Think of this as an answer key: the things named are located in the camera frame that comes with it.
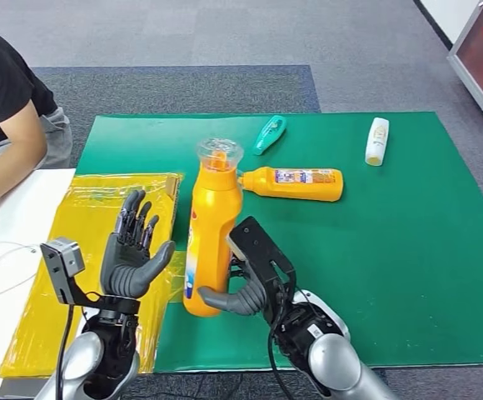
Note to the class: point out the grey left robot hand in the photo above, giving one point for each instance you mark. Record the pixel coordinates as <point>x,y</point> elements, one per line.
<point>127,265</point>

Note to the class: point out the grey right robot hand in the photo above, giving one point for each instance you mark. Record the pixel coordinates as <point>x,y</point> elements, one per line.
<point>241,301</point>

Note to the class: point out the orange bottle with clear cap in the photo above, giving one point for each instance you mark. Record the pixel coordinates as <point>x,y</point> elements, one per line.
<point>299,188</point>
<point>210,221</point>

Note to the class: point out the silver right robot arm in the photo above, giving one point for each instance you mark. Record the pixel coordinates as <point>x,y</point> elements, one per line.
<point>337,364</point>

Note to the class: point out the person's forearm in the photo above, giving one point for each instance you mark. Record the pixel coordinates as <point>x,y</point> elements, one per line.
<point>17,160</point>

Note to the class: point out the teal translucent bottle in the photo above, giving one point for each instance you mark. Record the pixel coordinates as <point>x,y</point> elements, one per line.
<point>269,135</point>

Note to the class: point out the white bottle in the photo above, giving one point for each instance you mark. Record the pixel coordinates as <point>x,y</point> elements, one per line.
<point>376,141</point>

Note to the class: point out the cardboard wrapped in yellow film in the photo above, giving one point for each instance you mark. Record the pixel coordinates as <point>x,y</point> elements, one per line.
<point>83,221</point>

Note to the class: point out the white side table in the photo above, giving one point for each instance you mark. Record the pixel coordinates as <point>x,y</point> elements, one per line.
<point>12,221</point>

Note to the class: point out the green table mat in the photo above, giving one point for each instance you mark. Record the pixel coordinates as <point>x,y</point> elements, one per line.
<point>370,265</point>

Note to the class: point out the person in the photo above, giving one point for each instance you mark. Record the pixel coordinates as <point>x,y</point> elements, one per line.
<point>0,83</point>

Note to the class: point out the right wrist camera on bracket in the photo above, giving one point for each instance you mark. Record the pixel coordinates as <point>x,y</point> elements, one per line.
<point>262,254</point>

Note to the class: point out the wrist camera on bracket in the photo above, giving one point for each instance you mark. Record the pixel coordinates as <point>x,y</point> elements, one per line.
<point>262,254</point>
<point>62,262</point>

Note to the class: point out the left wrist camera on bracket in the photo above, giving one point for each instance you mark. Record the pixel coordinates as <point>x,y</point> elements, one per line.
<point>62,262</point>

